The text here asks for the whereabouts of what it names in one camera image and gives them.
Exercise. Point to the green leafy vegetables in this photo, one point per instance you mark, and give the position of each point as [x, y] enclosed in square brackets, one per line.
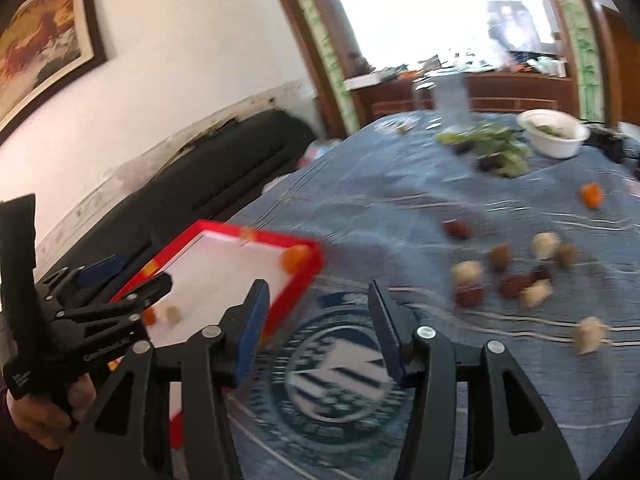
[500, 142]

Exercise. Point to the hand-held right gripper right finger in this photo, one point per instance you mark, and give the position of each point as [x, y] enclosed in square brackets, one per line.
[387, 335]

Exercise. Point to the person's left forearm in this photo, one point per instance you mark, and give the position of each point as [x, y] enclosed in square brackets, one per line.
[20, 460]

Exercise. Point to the black device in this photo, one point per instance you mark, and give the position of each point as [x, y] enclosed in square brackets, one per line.
[610, 142]

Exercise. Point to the brown longan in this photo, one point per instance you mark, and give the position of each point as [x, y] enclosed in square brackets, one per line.
[500, 256]
[566, 255]

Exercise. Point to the clear plastic pitcher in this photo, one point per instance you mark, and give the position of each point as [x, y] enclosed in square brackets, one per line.
[450, 100]

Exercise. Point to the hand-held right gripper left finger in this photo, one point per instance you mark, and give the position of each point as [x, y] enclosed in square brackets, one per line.
[250, 340]

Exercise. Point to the framed painting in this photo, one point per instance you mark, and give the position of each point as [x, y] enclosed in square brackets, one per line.
[45, 40]

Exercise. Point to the crumpled plastic bag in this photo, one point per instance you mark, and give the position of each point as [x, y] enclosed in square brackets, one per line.
[320, 152]

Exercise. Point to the dark round fruit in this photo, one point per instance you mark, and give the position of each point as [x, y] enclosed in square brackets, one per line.
[487, 163]
[462, 148]

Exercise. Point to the small orange kumquat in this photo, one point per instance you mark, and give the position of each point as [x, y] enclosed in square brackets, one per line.
[591, 195]
[247, 234]
[294, 256]
[149, 316]

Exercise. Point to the white bowl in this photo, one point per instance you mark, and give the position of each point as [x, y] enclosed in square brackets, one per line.
[555, 145]

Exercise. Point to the black sofa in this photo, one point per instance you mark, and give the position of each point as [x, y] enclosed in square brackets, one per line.
[200, 175]

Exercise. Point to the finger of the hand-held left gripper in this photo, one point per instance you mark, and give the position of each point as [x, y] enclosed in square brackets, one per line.
[150, 290]
[100, 267]

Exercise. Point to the blue printed tablecloth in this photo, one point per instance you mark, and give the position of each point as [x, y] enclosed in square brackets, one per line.
[390, 200]

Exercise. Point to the red rimmed white tray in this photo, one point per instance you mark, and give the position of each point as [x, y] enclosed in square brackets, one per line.
[215, 270]

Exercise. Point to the person's left hand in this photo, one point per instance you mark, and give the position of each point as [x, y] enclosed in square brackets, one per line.
[40, 420]

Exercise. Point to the wooden sideboard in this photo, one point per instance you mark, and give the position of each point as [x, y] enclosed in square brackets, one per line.
[500, 90]

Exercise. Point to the bright window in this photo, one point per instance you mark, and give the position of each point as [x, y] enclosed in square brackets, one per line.
[425, 10]

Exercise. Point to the small beige nut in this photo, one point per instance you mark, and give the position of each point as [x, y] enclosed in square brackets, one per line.
[172, 314]

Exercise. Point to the wooden door frame post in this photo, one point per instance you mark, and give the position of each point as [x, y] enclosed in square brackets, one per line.
[325, 45]
[582, 45]

